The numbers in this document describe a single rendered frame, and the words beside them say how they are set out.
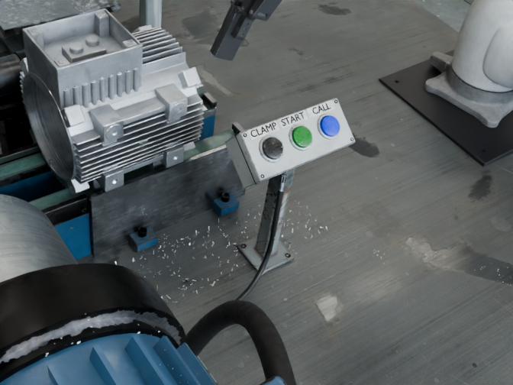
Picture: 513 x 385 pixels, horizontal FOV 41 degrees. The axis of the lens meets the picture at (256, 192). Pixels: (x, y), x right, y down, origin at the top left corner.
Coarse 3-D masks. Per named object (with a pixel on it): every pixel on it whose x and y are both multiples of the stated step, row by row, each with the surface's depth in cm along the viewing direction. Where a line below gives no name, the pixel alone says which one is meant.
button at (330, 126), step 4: (324, 116) 95; (328, 116) 95; (332, 116) 96; (324, 120) 95; (328, 120) 95; (332, 120) 95; (336, 120) 96; (320, 124) 95; (324, 124) 95; (328, 124) 95; (332, 124) 95; (336, 124) 96; (324, 128) 95; (328, 128) 95; (332, 128) 95; (336, 128) 95; (324, 132) 95; (328, 132) 95; (332, 132) 95; (336, 132) 95; (328, 136) 95; (332, 136) 95
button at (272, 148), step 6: (270, 138) 90; (276, 138) 91; (264, 144) 90; (270, 144) 90; (276, 144) 90; (264, 150) 90; (270, 150) 90; (276, 150) 90; (282, 150) 91; (270, 156) 90; (276, 156) 90
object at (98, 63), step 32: (32, 32) 89; (64, 32) 93; (96, 32) 95; (128, 32) 92; (32, 64) 91; (64, 64) 85; (96, 64) 87; (128, 64) 91; (64, 96) 87; (96, 96) 90
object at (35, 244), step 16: (0, 208) 67; (16, 208) 69; (32, 208) 72; (0, 224) 65; (16, 224) 66; (32, 224) 68; (48, 224) 72; (0, 240) 63; (16, 240) 64; (32, 240) 66; (48, 240) 68; (0, 256) 62; (16, 256) 62; (32, 256) 64; (48, 256) 65; (64, 256) 68; (0, 272) 60; (16, 272) 61
